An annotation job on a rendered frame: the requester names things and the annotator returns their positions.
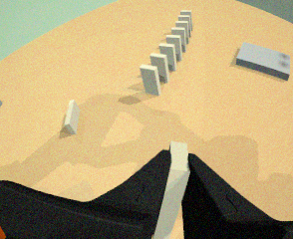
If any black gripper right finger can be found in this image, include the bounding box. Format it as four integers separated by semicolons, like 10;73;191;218
181;154;293;239

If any white domino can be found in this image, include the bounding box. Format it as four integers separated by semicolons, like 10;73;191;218
165;35;182;61
174;21;189;44
171;28;187;52
140;65;161;96
179;9;193;31
153;140;190;239
149;53;169;83
158;44;177;72
178;15;190;37
64;100;80;135

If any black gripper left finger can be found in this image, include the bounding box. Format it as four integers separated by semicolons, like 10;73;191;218
0;149;171;239

